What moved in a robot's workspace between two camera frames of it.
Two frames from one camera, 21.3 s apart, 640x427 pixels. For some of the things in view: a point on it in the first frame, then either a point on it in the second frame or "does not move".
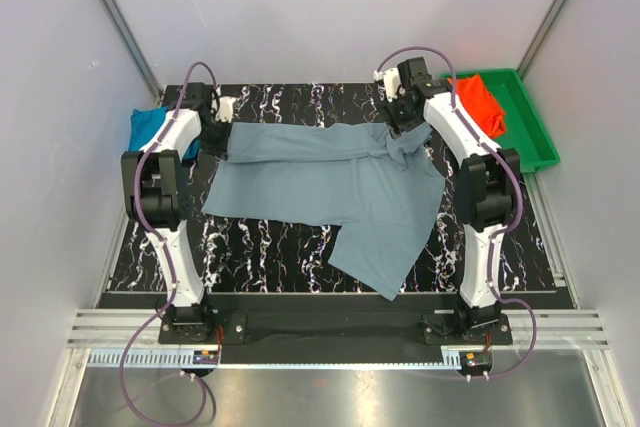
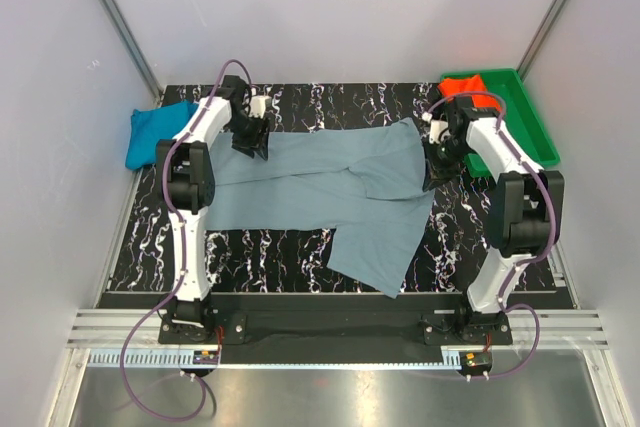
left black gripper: x=220 y=150 to x=258 y=142
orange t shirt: x=482 y=105 does not move
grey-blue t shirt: x=377 y=187 does not move
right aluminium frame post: x=555 y=10 does not move
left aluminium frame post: x=120 y=23 does not move
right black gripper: x=400 y=126 to x=434 y=172
